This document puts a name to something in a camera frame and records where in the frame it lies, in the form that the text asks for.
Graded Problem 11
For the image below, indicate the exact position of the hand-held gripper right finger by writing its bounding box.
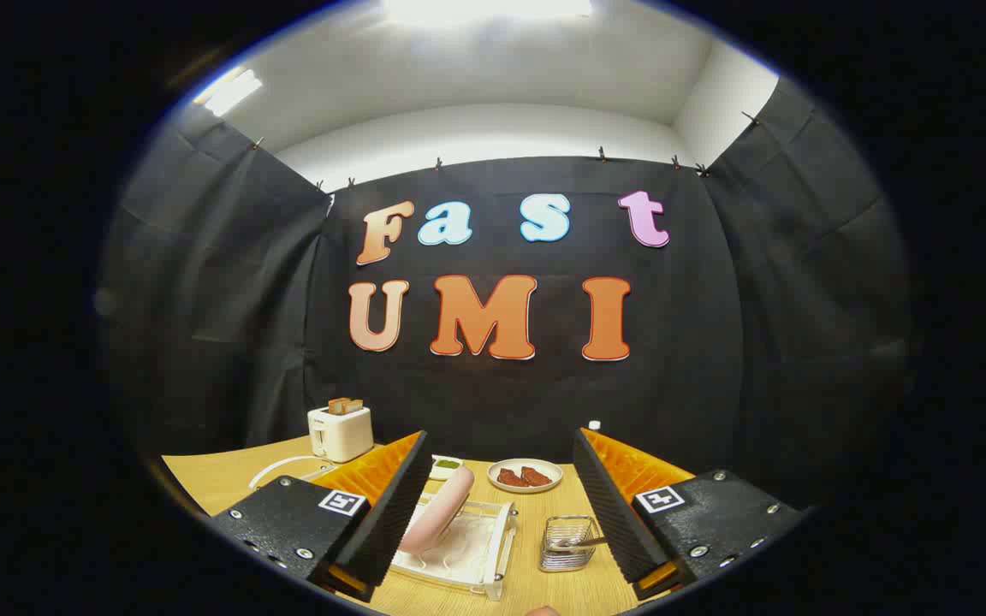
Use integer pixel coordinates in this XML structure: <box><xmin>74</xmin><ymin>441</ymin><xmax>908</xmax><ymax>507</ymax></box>
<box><xmin>573</xmin><ymin>427</ymin><xmax>805</xmax><ymax>601</ymax></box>

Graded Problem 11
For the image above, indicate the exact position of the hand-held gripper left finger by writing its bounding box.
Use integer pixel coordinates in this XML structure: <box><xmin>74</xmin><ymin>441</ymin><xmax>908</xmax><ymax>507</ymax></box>
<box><xmin>209</xmin><ymin>430</ymin><xmax>432</xmax><ymax>604</ymax></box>

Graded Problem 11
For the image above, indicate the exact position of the pink plate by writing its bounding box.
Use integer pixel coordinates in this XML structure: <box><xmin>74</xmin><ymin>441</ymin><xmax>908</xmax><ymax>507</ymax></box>
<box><xmin>399</xmin><ymin>466</ymin><xmax>475</xmax><ymax>554</ymax></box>

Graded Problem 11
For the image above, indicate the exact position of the metal wire basket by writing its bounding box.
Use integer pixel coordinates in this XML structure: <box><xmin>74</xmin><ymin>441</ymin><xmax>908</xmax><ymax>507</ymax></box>
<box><xmin>539</xmin><ymin>515</ymin><xmax>601</xmax><ymax>573</ymax></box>

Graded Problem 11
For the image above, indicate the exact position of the white wire dish rack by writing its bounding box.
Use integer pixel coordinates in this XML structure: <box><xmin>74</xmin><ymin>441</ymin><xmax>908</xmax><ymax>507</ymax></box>
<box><xmin>249</xmin><ymin>456</ymin><xmax>518</xmax><ymax>601</ymax></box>

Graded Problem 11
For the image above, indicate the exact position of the white plate with steaks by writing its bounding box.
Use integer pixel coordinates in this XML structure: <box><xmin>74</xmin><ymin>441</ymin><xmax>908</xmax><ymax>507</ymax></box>
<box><xmin>487</xmin><ymin>459</ymin><xmax>564</xmax><ymax>495</ymax></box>

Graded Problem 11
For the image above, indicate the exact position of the white toaster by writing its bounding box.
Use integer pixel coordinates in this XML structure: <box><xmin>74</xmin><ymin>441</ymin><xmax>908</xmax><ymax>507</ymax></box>
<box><xmin>307</xmin><ymin>405</ymin><xmax>375</xmax><ymax>464</ymax></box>

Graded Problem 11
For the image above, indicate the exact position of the black backdrop cloth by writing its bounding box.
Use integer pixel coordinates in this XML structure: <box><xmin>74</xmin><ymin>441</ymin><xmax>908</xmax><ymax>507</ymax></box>
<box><xmin>99</xmin><ymin>77</ymin><xmax>913</xmax><ymax>531</ymax></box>

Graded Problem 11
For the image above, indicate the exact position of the small ceiling light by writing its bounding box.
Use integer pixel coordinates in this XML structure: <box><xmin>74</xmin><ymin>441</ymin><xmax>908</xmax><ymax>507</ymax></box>
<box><xmin>193</xmin><ymin>68</ymin><xmax>264</xmax><ymax>118</ymax></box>

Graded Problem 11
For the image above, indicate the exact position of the large ceiling light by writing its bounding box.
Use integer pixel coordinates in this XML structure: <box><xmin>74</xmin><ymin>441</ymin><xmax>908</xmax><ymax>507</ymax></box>
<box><xmin>382</xmin><ymin>0</ymin><xmax>594</xmax><ymax>25</ymax></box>

